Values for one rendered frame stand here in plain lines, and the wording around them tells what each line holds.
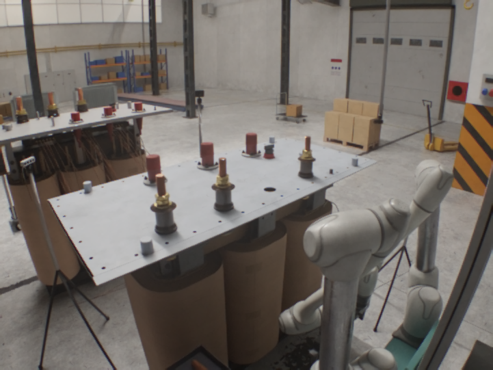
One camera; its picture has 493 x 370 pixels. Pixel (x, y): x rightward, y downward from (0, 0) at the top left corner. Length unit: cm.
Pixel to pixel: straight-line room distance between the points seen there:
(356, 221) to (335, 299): 24
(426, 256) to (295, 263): 78
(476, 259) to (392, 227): 27
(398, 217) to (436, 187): 45
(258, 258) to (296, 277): 51
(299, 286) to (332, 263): 125
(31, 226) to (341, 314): 240
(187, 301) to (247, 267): 37
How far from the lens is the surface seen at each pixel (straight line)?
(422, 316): 160
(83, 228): 128
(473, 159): 604
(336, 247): 81
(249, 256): 155
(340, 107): 819
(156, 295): 135
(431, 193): 134
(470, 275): 103
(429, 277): 171
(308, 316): 126
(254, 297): 172
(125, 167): 284
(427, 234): 160
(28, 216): 277
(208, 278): 139
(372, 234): 87
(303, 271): 202
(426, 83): 1465
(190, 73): 1104
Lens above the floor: 193
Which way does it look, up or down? 22 degrees down
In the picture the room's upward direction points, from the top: straight up
